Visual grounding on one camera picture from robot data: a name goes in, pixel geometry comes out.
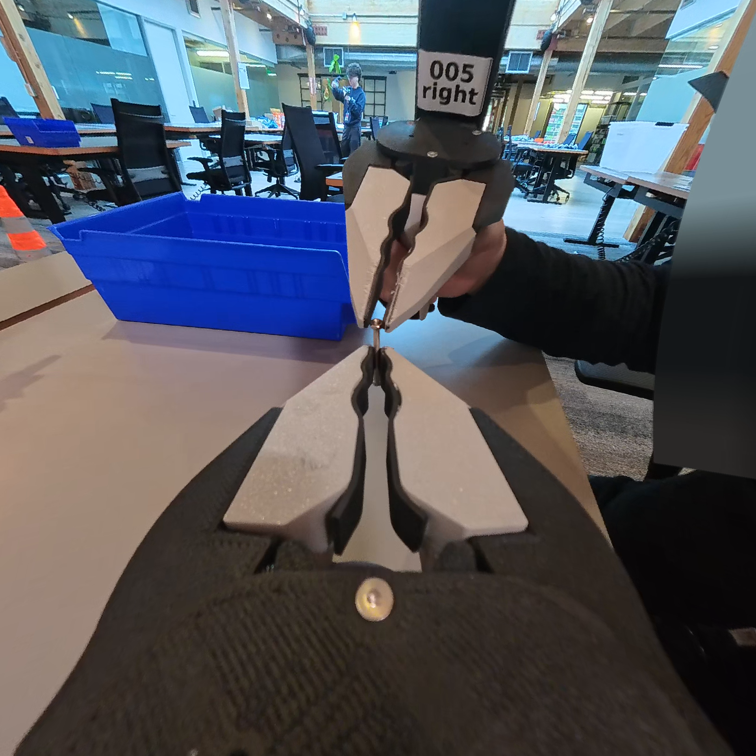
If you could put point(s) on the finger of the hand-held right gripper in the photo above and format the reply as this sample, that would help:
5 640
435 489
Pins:
369 236
449 236

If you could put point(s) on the orange traffic cone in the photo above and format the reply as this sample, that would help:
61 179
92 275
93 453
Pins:
20 227

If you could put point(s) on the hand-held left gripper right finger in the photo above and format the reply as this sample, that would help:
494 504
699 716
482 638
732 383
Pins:
449 466

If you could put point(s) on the group of black office chairs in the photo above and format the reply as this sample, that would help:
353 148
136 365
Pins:
142 142

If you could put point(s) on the grey desk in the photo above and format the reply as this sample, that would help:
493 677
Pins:
118 413

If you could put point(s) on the blue plastic bin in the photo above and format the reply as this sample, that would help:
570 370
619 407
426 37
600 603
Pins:
41 131
206 277

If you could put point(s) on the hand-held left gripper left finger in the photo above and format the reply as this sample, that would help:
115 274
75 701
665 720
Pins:
295 466

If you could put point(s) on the white storage box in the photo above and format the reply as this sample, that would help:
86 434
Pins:
641 147

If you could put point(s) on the person's black clothing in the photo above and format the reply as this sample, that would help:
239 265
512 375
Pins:
679 590

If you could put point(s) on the person's right hand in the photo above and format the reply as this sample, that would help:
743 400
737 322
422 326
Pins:
481 266

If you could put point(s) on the person's right forearm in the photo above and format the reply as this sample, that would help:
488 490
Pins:
561 295

